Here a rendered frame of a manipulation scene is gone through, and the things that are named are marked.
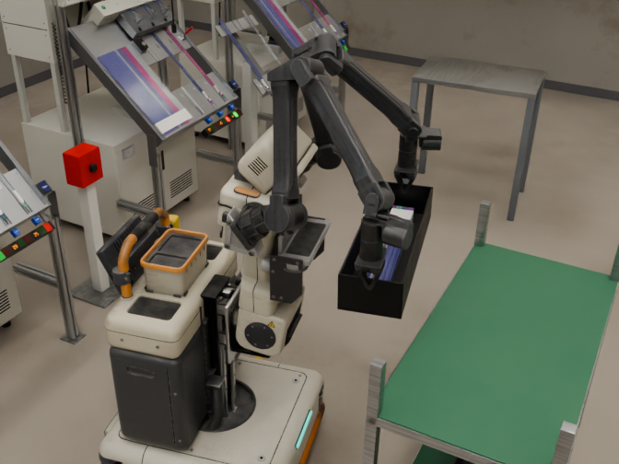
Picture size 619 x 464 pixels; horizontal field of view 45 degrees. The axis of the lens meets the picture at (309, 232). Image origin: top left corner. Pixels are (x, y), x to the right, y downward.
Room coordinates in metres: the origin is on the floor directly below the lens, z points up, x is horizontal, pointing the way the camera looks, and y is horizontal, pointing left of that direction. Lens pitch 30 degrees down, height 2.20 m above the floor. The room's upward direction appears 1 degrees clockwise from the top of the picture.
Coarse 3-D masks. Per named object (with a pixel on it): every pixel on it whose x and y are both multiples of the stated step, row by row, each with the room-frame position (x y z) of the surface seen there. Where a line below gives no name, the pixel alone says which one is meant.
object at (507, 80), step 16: (432, 64) 4.40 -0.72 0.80; (448, 64) 4.41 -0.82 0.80; (464, 64) 4.41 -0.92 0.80; (480, 64) 4.42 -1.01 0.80; (496, 64) 4.43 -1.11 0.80; (416, 80) 4.16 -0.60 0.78; (432, 80) 4.13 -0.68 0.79; (448, 80) 4.12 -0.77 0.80; (464, 80) 4.13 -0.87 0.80; (480, 80) 4.13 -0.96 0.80; (496, 80) 4.14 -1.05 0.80; (512, 80) 4.14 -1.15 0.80; (528, 80) 4.15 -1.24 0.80; (416, 96) 4.16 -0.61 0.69; (432, 96) 4.56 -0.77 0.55; (512, 96) 3.96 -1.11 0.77; (528, 96) 3.93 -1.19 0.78; (528, 112) 3.93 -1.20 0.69; (528, 128) 3.92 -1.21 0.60; (528, 144) 4.31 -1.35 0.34; (528, 160) 4.30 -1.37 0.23; (512, 192) 3.93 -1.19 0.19; (512, 208) 3.92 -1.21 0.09
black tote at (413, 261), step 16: (400, 192) 2.15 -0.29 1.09; (416, 192) 2.13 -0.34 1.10; (432, 192) 2.11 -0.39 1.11; (416, 208) 2.13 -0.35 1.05; (416, 224) 2.06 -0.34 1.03; (416, 240) 1.79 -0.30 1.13; (352, 256) 1.76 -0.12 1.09; (416, 256) 1.82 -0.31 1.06; (352, 272) 1.76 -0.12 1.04; (400, 272) 1.78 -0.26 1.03; (352, 288) 1.61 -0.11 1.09; (384, 288) 1.59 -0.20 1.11; (400, 288) 1.58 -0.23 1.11; (352, 304) 1.61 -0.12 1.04; (368, 304) 1.60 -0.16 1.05; (384, 304) 1.59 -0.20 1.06; (400, 304) 1.57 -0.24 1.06
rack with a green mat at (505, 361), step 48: (480, 240) 2.06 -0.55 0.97; (480, 288) 1.82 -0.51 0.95; (528, 288) 1.83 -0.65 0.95; (576, 288) 1.83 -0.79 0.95; (432, 336) 1.59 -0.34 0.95; (480, 336) 1.59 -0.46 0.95; (528, 336) 1.60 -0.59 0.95; (576, 336) 1.60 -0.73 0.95; (432, 384) 1.40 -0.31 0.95; (480, 384) 1.40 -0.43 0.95; (528, 384) 1.41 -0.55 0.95; (576, 384) 1.41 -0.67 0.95; (432, 432) 1.24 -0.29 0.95; (480, 432) 1.24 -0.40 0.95; (528, 432) 1.25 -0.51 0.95; (576, 432) 1.25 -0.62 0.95
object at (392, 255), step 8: (392, 208) 2.10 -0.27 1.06; (400, 208) 2.10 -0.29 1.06; (408, 208) 2.10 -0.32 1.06; (400, 216) 2.05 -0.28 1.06; (408, 216) 2.05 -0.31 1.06; (392, 248) 1.86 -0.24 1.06; (392, 256) 1.81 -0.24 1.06; (400, 256) 1.85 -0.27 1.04; (392, 264) 1.77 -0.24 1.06; (384, 272) 1.73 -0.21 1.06; (392, 272) 1.73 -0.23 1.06
